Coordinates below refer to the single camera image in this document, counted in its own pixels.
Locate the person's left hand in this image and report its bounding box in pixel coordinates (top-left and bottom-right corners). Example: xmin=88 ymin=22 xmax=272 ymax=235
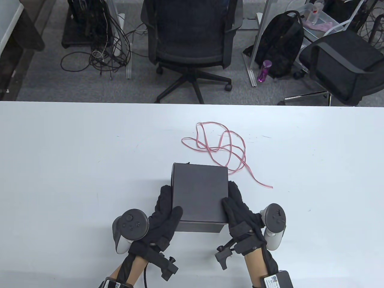
xmin=129 ymin=185 xmax=183 ymax=256

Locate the person's right hand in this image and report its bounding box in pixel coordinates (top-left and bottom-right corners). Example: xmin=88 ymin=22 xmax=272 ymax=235
xmin=221 ymin=181 xmax=268 ymax=256

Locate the pink ribbon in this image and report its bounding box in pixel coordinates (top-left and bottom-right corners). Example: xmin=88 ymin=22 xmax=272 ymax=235
xmin=181 ymin=122 xmax=273 ymax=189

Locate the black cardboard box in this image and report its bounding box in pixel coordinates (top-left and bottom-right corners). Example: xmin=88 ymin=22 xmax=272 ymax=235
xmin=171 ymin=163 xmax=229 ymax=227

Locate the black left forearm pack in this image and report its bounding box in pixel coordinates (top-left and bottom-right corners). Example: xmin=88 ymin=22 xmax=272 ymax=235
xmin=100 ymin=277 xmax=132 ymax=288

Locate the person's left forearm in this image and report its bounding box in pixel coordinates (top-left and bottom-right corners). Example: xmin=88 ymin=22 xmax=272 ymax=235
xmin=109 ymin=255 xmax=149 ymax=282

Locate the black right forearm pack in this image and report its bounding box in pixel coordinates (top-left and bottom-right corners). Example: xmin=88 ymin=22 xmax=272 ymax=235
xmin=253 ymin=270 xmax=294 ymax=288

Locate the person's right forearm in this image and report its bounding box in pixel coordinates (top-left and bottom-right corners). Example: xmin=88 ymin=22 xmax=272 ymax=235
xmin=244 ymin=249 xmax=278 ymax=284

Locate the grey left hand controller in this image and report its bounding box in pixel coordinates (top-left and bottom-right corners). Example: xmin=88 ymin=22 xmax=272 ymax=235
xmin=112 ymin=208 xmax=149 ymax=255

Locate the grey hand controller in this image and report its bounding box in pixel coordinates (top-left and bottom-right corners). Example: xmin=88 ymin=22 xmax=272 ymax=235
xmin=112 ymin=208 xmax=149 ymax=255
xmin=259 ymin=203 xmax=287 ymax=251

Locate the grey right hand controller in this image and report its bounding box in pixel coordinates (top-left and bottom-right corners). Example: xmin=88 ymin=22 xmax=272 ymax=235
xmin=259 ymin=203 xmax=287 ymax=251

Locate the white metal desk leg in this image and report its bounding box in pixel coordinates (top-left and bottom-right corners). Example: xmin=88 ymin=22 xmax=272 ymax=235
xmin=247 ymin=0 xmax=275 ymax=87
xmin=108 ymin=0 xmax=132 ymax=79

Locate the purple water bottle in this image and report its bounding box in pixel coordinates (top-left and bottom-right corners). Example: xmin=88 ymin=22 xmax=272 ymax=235
xmin=257 ymin=59 xmax=272 ymax=83

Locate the black backpack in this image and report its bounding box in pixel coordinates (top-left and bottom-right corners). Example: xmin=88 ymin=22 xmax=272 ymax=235
xmin=243 ymin=10 xmax=305 ymax=79

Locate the black chair with grey armrest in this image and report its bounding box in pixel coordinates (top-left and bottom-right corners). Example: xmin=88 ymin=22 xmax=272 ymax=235
xmin=277 ymin=30 xmax=384 ymax=106

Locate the black mesh office chair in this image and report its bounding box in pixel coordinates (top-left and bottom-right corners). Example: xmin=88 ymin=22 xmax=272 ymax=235
xmin=140 ymin=0 xmax=243 ymax=104

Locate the white power strip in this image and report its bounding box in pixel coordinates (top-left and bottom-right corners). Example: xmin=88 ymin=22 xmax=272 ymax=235
xmin=112 ymin=13 xmax=126 ymax=57

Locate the pink cloth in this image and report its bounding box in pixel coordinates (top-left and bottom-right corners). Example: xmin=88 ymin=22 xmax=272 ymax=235
xmin=306 ymin=20 xmax=333 ymax=31

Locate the clear small bottle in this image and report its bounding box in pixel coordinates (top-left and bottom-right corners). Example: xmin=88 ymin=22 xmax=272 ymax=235
xmin=312 ymin=1 xmax=324 ymax=24

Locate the black computer tower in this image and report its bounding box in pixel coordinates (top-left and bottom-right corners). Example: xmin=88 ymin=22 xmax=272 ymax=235
xmin=61 ymin=0 xmax=113 ymax=48

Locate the white desk with dark side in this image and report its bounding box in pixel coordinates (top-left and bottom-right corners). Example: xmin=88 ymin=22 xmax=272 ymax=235
xmin=0 ymin=0 xmax=45 ymax=101

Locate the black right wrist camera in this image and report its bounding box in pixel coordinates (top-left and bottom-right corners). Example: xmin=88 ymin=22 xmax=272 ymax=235
xmin=214 ymin=240 xmax=240 ymax=270

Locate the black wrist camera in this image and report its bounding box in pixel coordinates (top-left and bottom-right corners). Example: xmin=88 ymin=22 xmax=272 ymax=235
xmin=214 ymin=240 xmax=240 ymax=270
xmin=147 ymin=244 xmax=179 ymax=281

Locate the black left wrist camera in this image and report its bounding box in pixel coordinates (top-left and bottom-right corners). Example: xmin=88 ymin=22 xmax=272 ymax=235
xmin=147 ymin=244 xmax=179 ymax=281

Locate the tangle of black cables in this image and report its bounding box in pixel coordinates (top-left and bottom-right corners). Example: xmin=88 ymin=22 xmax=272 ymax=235
xmin=61 ymin=0 xmax=132 ymax=80

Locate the white frame storage rack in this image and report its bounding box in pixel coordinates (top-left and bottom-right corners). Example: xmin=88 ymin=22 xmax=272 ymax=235
xmin=300 ymin=0 xmax=366 ymax=41

